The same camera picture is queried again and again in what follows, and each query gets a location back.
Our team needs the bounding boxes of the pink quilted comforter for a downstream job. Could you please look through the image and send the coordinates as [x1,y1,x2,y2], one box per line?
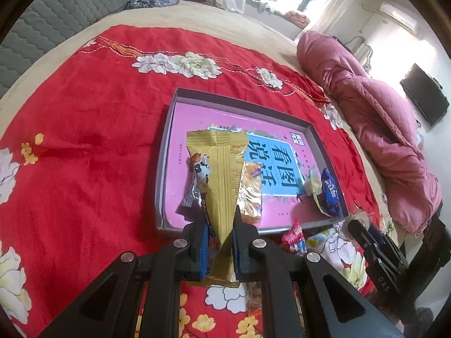
[297,31,442,234]

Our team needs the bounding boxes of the grey quilted headboard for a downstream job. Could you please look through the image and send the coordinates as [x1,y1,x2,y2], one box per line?
[1,0,131,95]

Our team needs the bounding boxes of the dark blue patterned pillow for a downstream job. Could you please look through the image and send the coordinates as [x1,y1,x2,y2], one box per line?
[124,0,180,10]

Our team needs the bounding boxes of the yellow cartoon snack bag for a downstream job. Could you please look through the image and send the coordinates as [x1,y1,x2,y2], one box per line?
[186,130,248,286]

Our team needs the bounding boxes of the pink Chinese workbook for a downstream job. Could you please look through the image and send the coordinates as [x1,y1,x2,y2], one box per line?
[156,101,336,234]

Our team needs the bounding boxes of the grey shallow cardboard box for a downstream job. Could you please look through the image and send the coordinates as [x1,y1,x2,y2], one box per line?
[155,88,349,235]

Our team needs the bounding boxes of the blue Oreo cookie packet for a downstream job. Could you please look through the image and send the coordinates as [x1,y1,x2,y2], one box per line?
[320,168,342,217]

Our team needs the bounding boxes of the red cartoon candy packet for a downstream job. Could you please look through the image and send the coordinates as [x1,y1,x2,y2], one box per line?
[281,219,307,255]

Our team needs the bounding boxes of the brown Snickers bar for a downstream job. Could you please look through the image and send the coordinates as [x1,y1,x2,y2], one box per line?
[180,172,202,210]

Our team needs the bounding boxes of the beige bed sheet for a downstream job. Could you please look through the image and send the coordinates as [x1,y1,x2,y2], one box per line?
[1,2,384,213]

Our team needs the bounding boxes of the black wall television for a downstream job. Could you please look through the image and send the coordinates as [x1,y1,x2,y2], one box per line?
[400,63,450,127]

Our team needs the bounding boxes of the white air conditioner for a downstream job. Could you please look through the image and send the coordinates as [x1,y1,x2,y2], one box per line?
[380,2,418,31]

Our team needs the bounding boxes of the green transparent pastry packet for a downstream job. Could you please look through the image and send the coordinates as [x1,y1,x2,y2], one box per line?
[303,168,331,217]

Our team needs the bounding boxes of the clear orange cracker snack bag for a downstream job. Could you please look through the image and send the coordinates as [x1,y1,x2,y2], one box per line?
[237,161,262,225]

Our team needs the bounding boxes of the red floral blanket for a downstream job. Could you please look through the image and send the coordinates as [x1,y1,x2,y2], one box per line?
[1,25,380,337]

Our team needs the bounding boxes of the white yellow snack packet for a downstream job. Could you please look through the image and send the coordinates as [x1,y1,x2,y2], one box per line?
[306,229,339,253]

